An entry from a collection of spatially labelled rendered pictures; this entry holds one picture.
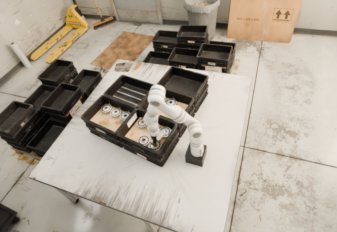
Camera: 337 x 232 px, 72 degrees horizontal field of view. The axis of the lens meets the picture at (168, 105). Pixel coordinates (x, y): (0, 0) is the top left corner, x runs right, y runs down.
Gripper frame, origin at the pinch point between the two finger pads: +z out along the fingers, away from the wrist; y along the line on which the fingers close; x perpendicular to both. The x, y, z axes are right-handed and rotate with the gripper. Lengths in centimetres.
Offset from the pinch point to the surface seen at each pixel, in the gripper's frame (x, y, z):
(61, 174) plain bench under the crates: -58, 59, 16
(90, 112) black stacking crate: -69, 8, -3
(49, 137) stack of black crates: -145, 36, 59
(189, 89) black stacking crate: -11, -64, 2
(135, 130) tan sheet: -24.7, -1.1, 2.5
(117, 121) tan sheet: -44.8, 0.3, 2.6
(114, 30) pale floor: -287, -204, 85
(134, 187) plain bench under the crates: 0.8, 33.6, 15.6
